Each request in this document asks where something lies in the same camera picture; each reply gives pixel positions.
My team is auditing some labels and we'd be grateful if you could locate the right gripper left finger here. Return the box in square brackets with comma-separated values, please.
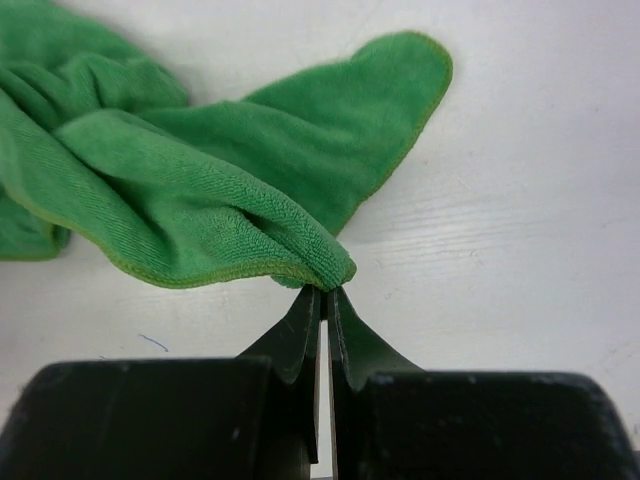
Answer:
[1, 286, 321, 479]

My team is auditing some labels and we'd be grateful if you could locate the green microfiber towel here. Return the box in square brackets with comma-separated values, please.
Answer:
[1, 1, 453, 290]

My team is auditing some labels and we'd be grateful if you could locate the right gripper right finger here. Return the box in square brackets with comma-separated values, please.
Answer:
[327, 289, 639, 479]

